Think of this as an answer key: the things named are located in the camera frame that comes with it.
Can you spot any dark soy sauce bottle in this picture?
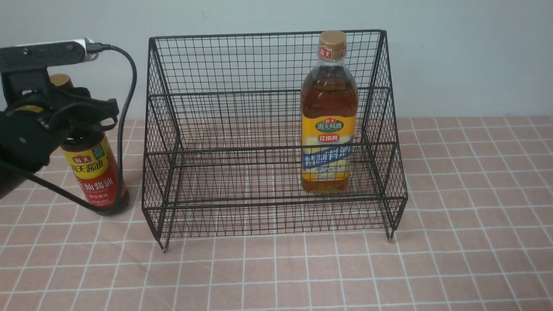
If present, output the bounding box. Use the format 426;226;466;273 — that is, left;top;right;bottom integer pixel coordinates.
49;73;130;216

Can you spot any black camera cable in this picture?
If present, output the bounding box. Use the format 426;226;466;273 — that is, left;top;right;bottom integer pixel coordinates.
0;43;138;214

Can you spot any pink checkered tablecloth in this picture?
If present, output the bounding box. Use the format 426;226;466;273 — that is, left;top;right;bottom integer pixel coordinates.
1;116;552;311

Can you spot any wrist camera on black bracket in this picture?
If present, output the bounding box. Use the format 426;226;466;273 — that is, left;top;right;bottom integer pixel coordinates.
0;38;98;104

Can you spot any black wire mesh shelf rack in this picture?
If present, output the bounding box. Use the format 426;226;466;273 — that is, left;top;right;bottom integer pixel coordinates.
142;30;408;251

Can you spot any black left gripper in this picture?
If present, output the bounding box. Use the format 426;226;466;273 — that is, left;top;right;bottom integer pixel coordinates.
0;87;119;172

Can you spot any amber cooking wine bottle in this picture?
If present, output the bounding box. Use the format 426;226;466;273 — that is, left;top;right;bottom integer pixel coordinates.
300;30;358;194

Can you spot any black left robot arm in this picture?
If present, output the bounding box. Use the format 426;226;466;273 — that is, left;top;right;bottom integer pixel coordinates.
0;87;119;197

